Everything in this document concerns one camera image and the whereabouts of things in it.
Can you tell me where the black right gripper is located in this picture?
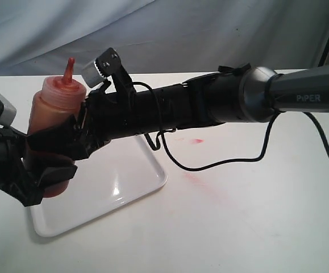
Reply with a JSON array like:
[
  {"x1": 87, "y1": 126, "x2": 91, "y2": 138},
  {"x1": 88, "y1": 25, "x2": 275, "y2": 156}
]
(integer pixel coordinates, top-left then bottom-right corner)
[{"x1": 24, "y1": 82, "x2": 188, "y2": 162}]

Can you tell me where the grey backdrop cloth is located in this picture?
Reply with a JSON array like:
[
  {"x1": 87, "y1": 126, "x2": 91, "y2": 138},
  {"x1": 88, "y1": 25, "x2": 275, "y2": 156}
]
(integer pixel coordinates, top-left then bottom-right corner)
[{"x1": 0, "y1": 1, "x2": 329, "y2": 76}]

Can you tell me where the red sauce squeeze bottle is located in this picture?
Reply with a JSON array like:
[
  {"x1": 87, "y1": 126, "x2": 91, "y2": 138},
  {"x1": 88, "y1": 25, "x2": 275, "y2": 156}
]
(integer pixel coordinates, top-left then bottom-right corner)
[{"x1": 24, "y1": 57, "x2": 89, "y2": 198}]

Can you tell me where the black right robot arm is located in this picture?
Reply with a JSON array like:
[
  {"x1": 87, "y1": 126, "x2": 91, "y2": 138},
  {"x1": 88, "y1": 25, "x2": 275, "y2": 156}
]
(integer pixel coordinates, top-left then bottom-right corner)
[{"x1": 27, "y1": 65, "x2": 329, "y2": 160}]

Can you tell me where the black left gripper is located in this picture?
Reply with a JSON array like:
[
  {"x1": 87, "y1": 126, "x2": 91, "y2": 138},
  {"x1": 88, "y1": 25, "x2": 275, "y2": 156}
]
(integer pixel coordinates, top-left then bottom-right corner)
[{"x1": 0, "y1": 127, "x2": 77, "y2": 207}]

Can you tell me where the white rectangular plastic tray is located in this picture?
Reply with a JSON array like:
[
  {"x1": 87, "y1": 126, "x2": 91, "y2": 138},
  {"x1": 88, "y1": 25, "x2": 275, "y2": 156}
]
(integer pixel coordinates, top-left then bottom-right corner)
[{"x1": 30, "y1": 136, "x2": 168, "y2": 238}]

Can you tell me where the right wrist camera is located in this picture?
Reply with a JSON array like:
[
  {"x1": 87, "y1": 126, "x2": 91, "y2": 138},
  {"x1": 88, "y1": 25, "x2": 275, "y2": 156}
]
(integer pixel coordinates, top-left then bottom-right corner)
[{"x1": 81, "y1": 47, "x2": 136, "y2": 98}]

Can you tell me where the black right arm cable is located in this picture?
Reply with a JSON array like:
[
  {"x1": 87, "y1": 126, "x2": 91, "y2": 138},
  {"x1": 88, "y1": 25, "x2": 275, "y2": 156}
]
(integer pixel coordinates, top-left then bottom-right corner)
[{"x1": 130, "y1": 81, "x2": 329, "y2": 185}]

